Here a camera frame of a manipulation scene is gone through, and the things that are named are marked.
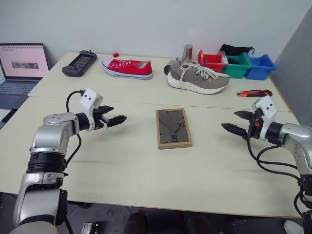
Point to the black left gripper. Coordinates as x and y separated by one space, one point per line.
98 119

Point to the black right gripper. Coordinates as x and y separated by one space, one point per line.
254 129

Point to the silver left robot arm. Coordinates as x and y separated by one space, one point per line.
46 146

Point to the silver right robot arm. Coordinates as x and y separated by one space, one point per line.
296 139

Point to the open laptop computer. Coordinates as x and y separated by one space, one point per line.
22 64

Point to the red and black utility knife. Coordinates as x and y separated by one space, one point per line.
254 93

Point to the red canvas sneaker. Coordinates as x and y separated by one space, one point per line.
126 68

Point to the green plastic storage bin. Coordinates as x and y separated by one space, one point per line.
236 69

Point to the blue plastic storage bin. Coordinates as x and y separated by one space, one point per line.
259 70

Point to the small red block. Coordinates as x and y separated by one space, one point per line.
115 54

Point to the dark grey handheld game controller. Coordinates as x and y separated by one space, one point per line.
79 63

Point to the taupe sneaker with white sole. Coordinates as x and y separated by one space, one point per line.
195 78

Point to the red plastic storage bin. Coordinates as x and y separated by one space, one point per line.
214 64

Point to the tipped silver metal cup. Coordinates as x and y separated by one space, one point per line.
168 67

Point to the upright silver metal cup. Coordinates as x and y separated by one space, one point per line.
188 52

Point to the dark reddish rounded shape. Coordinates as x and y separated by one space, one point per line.
135 223

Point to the small black box device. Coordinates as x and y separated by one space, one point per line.
89 228

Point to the white shoe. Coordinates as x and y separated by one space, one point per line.
293 228

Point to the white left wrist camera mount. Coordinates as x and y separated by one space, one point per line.
89 98

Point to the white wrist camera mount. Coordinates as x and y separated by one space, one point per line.
268 109
89 98

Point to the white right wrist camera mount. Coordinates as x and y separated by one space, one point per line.
268 109

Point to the wooden picture frame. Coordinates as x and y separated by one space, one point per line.
173 129

